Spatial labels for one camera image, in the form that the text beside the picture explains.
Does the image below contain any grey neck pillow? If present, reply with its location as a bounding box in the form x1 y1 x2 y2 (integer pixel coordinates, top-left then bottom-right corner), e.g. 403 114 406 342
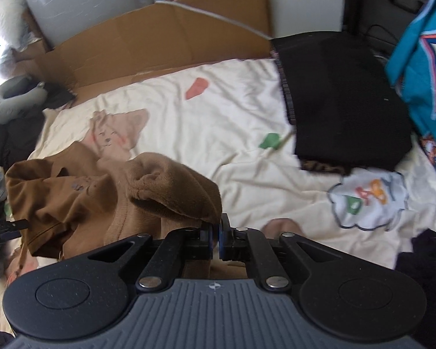
0 74 49 124

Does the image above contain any white cable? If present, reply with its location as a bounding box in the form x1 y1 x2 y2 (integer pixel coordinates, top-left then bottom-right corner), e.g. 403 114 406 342
154 0 273 40

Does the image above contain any leopard print garment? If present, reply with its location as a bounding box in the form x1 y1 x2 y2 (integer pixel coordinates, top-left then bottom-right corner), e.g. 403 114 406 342
300 159 353 177

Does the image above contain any dark grey laptop bag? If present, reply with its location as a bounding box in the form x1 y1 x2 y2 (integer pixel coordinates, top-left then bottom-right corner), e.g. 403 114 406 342
345 0 435 60

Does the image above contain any grey wrapped appliance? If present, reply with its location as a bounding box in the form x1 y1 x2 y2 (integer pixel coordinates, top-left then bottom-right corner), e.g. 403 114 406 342
12 0 178 48

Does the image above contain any cream bear print bedsheet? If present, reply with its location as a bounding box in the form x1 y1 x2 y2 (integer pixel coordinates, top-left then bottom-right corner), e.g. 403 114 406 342
0 58 436 335

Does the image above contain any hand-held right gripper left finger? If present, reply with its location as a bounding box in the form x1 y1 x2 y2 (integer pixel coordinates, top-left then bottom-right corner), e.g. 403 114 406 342
88 222 216 292

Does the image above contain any flattened cardboard sheet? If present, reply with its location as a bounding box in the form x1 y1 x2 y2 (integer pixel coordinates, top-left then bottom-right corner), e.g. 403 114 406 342
34 0 273 99

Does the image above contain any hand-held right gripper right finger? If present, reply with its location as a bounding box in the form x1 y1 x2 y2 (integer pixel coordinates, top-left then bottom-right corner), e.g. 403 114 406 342
219 214 345 292

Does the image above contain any white pillow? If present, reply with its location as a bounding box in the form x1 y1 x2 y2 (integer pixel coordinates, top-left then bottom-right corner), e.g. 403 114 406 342
0 0 30 48

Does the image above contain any teal printed blanket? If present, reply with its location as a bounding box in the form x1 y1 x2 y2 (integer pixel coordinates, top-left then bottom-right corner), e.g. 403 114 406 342
385 0 436 255

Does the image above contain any brown printed t-shirt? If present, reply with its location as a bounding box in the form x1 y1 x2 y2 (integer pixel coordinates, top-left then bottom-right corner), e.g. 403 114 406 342
5 141 222 280

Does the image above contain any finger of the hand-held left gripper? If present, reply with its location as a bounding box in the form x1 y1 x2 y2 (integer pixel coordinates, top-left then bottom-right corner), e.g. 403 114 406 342
0 220 30 242

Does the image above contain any black crumpled garment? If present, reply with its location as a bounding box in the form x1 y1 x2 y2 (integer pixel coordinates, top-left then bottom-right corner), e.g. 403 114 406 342
3 82 77 161

